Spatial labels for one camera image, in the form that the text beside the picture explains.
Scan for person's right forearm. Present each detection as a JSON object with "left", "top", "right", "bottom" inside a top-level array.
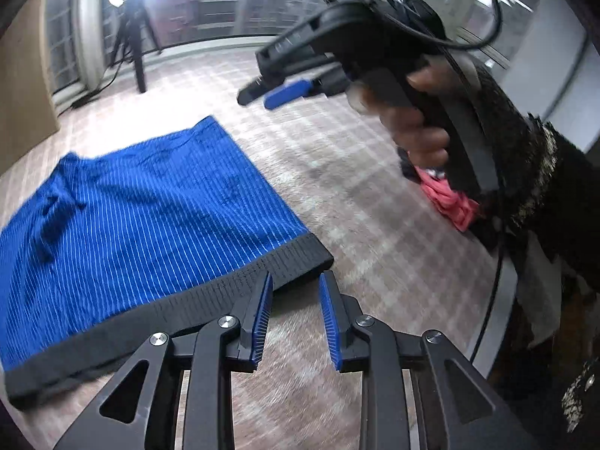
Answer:
[{"left": 462, "top": 56, "right": 600, "bottom": 287}]

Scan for pink garment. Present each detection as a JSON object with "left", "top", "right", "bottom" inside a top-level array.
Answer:
[{"left": 415, "top": 166, "right": 481, "bottom": 233}]

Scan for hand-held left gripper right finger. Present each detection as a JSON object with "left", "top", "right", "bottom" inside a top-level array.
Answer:
[{"left": 318, "top": 271, "right": 535, "bottom": 450}]

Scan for person's right hand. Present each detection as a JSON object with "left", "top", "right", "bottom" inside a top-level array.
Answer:
[{"left": 347, "top": 63, "right": 470, "bottom": 172}]

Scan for black garment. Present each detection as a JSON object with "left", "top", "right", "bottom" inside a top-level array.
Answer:
[{"left": 396, "top": 147, "right": 423, "bottom": 183}]

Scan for black tripod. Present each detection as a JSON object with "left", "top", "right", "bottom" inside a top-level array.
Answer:
[{"left": 105, "top": 0, "right": 162, "bottom": 95}]

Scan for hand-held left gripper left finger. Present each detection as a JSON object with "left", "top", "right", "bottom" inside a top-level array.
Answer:
[{"left": 51, "top": 271, "right": 274, "bottom": 450}]

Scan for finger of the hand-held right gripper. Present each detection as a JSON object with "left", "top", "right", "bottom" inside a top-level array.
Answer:
[
  {"left": 263, "top": 79, "right": 312, "bottom": 111},
  {"left": 237, "top": 72, "right": 282, "bottom": 106}
]

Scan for white cloth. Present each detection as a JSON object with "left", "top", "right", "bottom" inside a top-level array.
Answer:
[{"left": 513, "top": 234, "right": 582, "bottom": 348}]

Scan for apartment buildings outside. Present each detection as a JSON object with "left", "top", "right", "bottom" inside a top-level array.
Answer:
[{"left": 141, "top": 0, "right": 329, "bottom": 50}]

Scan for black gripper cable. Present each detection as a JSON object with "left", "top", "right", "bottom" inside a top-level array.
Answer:
[{"left": 379, "top": 0, "right": 509, "bottom": 371}]

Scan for white window frame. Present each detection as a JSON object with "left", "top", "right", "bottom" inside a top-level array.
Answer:
[{"left": 44, "top": 0, "right": 600, "bottom": 108}]

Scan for blue striped shorts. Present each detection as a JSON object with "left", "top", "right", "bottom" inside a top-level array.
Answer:
[{"left": 0, "top": 115, "right": 335, "bottom": 408}]

